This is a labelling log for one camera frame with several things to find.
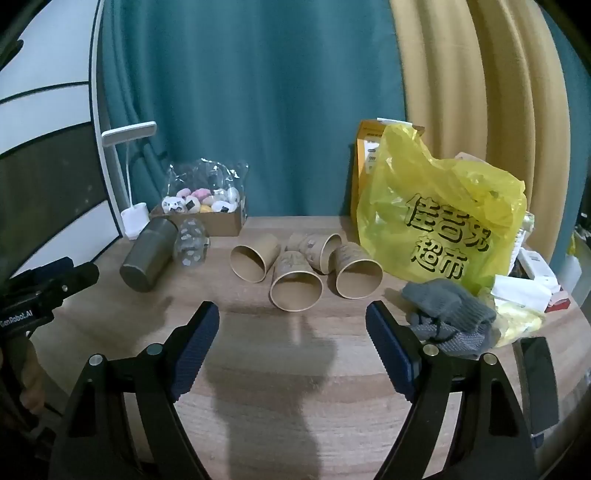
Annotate brown paper cup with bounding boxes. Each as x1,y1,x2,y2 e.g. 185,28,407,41
286,233,342,275
331,242,384,300
270,250,324,313
229,233,280,283

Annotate white small box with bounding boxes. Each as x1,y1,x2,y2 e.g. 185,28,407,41
518,248,561,293

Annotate yellow plastic shopping bag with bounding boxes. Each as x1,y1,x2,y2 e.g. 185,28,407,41
356,124,527,293

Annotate left human hand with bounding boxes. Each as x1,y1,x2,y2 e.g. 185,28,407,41
20,340,45,415

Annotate grey knitted glove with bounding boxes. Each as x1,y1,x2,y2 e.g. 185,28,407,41
402,278,497,358

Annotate yellow wrapped packet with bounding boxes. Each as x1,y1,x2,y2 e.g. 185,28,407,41
478,288,545,348

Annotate brown cardboard toy box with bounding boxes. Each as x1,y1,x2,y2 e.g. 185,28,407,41
149,196,245,237

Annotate yellow beige curtain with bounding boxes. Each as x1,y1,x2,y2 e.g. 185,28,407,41
391,1,571,259

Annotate clear patterned glass cup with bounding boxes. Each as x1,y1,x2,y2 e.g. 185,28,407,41
173,218,209,268

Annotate grey metal thermos bottle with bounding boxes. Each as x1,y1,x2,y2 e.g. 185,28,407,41
119,217,178,293

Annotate orange cardboard box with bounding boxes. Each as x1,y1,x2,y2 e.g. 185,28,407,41
351,118,425,224

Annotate clear plastic toy bag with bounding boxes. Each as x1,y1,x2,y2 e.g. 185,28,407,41
160,158,249,215

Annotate white desk lamp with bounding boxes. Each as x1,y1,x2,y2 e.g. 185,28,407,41
101,121,157,241

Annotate teal curtain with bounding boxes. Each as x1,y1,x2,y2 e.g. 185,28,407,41
100,1,406,216

